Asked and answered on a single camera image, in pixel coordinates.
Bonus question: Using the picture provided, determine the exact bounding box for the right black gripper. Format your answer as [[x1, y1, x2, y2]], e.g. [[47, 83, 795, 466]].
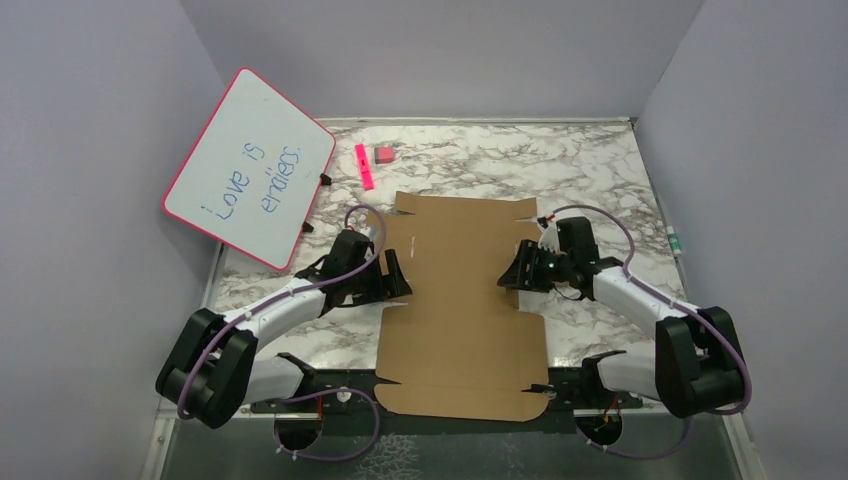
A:
[[497, 238, 573, 293]]

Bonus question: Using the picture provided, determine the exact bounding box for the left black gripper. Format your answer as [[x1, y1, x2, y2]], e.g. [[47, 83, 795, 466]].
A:
[[346, 249, 412, 305]]

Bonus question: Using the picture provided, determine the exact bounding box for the brown cardboard box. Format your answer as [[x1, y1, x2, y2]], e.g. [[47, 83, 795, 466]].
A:
[[375, 192, 549, 422]]

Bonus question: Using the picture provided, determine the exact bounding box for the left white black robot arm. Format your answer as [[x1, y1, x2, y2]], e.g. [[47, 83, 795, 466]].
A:
[[154, 249, 412, 428]]

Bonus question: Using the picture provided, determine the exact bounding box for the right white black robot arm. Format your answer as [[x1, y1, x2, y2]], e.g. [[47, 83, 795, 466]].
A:
[[497, 240, 752, 418]]

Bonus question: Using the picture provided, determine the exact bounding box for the pink marker pen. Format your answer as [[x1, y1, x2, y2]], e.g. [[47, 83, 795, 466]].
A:
[[354, 144, 375, 191]]

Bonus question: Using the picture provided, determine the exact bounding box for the pink eraser block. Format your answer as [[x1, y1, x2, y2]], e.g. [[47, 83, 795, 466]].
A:
[[374, 146, 396, 165]]

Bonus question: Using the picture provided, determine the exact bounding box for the green capped marker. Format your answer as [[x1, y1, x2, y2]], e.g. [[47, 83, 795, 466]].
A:
[[666, 226, 682, 257]]

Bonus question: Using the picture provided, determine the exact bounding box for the pink framed whiteboard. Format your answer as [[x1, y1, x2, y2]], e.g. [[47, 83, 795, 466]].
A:
[[162, 68, 336, 270]]

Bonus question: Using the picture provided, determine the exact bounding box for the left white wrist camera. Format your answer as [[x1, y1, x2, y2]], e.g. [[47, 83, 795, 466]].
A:
[[324, 229, 377, 277]]

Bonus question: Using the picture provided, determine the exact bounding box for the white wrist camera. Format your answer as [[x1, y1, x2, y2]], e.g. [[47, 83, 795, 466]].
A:
[[538, 216, 600, 263], [324, 229, 377, 277]]

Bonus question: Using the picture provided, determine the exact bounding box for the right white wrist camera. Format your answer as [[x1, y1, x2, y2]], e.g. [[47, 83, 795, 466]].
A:
[[538, 216, 600, 263]]

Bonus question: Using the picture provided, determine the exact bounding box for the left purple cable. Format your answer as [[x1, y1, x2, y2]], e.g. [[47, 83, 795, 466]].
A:
[[176, 203, 388, 463]]

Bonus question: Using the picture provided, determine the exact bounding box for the purple cable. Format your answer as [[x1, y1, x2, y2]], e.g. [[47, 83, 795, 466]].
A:
[[176, 203, 388, 463], [543, 203, 754, 460]]

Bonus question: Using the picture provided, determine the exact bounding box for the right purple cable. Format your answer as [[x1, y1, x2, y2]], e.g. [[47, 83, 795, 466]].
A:
[[543, 203, 754, 460]]

